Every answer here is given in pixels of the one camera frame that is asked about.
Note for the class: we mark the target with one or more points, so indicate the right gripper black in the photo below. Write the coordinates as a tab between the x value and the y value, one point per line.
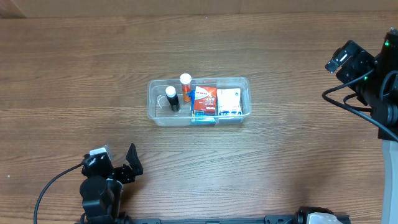
355	64

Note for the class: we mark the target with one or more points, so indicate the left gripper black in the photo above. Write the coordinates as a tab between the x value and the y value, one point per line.
123	172

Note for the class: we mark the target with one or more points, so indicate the black bottle white cap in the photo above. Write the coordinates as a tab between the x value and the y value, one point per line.
172	97

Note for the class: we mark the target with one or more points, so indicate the red medicine box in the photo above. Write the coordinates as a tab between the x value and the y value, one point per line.
205	100

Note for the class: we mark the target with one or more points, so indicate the orange bottle white cap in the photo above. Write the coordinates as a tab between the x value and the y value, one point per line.
185	80

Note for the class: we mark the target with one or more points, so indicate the white blue medicine box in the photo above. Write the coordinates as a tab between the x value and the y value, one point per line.
229	102

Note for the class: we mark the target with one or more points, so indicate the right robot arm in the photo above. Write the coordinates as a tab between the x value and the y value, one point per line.
374	82

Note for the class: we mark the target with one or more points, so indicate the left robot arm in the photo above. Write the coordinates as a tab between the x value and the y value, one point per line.
102	190

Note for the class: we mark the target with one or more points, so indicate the clear plastic container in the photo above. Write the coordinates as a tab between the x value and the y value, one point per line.
158	107

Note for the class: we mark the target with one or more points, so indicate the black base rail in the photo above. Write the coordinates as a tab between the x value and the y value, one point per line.
302	216

